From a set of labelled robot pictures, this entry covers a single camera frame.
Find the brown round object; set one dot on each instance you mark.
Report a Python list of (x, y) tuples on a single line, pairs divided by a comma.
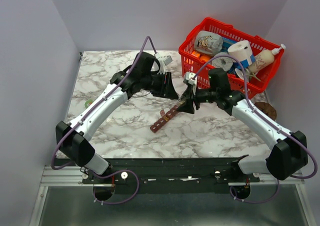
[(267, 109)]

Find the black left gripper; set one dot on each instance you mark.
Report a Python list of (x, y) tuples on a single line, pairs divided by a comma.
[(168, 90)]

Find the white paper plate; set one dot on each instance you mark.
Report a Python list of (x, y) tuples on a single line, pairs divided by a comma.
[(243, 75)]

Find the black metal base frame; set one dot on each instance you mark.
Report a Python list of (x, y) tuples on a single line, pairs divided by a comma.
[(169, 176)]

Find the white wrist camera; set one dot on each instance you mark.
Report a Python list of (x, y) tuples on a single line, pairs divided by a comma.
[(162, 62), (190, 78)]

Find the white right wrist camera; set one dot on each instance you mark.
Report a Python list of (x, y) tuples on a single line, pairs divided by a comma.
[(190, 78)]

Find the red weekly pill organizer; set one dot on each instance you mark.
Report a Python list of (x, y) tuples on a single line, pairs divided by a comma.
[(165, 117)]

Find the cream lotion pump bottle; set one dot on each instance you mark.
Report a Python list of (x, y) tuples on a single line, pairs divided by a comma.
[(264, 58)]

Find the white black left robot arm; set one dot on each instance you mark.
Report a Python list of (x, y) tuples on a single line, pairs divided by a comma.
[(146, 73)]

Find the grey wrapped printed paper roll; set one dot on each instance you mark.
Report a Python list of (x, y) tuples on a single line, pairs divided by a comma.
[(208, 43)]

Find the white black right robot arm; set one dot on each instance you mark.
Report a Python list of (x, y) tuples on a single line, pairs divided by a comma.
[(287, 154)]

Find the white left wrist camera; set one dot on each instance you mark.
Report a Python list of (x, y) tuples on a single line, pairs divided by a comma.
[(162, 62)]

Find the blue box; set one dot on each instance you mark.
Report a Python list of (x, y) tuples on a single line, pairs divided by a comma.
[(228, 42)]

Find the red plastic basket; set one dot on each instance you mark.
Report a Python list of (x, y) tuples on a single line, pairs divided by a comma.
[(257, 83)]

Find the orange ball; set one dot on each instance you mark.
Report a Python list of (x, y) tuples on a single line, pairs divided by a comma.
[(204, 58)]

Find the grey wrapped small paper roll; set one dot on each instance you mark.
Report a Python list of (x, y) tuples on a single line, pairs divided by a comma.
[(223, 62)]

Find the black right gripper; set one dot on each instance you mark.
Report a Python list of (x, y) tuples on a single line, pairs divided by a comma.
[(187, 107)]

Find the clear bottle yellow pills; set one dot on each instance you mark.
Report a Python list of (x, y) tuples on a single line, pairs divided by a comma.
[(181, 102)]

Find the orange snack box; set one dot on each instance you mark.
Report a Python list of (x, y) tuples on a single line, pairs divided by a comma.
[(196, 54)]

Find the white toilet roll blue tape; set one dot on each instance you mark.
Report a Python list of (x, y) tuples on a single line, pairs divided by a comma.
[(242, 51)]

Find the aluminium rail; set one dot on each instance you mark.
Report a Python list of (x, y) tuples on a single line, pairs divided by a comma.
[(70, 176)]

